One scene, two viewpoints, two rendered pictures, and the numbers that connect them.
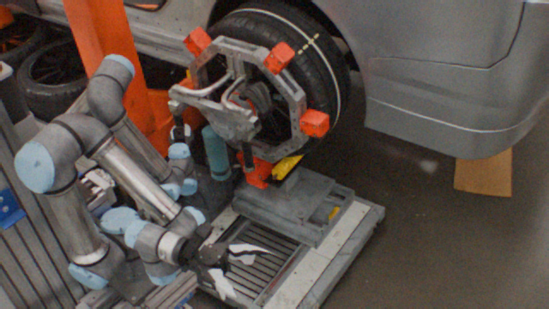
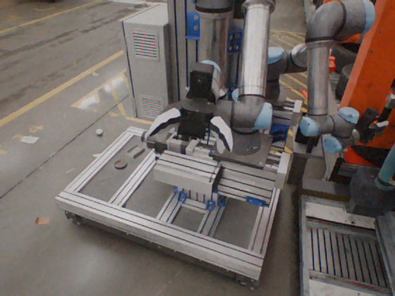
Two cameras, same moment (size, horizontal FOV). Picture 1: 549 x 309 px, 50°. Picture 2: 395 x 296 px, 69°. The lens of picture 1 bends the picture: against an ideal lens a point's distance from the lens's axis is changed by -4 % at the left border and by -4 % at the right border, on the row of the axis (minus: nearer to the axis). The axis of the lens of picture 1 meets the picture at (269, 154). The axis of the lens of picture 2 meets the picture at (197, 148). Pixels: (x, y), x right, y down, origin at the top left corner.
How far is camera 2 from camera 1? 1.08 m
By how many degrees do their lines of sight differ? 48
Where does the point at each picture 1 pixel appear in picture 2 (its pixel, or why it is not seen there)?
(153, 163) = (314, 95)
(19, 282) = (181, 87)
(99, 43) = (381, 15)
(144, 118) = (369, 104)
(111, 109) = (318, 27)
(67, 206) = (204, 32)
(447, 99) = not seen: outside the picture
